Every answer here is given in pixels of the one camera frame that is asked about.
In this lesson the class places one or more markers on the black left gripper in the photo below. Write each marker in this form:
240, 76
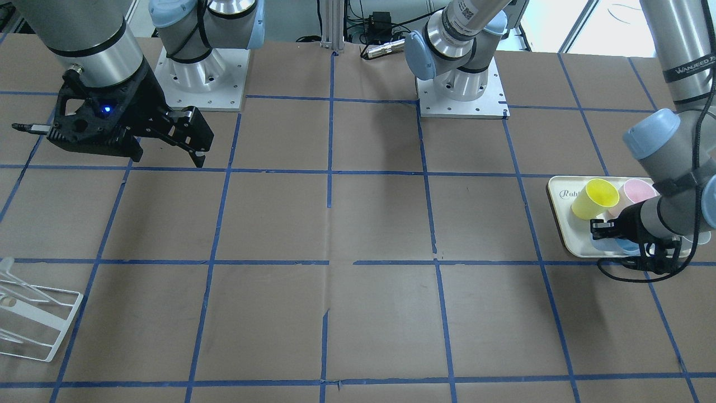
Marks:
630, 219

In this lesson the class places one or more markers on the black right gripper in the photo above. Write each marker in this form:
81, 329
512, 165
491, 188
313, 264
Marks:
150, 96

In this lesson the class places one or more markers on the light blue plastic cup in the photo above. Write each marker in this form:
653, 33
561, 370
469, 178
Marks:
617, 246

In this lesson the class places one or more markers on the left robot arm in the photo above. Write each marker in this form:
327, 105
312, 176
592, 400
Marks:
673, 146

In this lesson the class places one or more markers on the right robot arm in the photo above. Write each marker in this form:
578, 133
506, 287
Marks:
95, 36

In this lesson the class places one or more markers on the yellow plastic cup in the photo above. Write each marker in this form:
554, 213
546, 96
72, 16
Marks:
596, 197

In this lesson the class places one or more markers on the pink plastic cup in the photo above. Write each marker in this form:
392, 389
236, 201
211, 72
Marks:
631, 192

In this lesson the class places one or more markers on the cream serving tray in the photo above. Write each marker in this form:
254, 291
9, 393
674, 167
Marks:
575, 232

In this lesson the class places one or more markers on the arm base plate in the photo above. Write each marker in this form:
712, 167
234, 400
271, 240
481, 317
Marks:
458, 94
216, 83

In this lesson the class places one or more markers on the aluminium frame post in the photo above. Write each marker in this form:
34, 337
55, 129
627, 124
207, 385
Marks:
332, 18

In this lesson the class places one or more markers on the white wire cup rack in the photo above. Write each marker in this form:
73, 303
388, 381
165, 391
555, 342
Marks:
35, 319

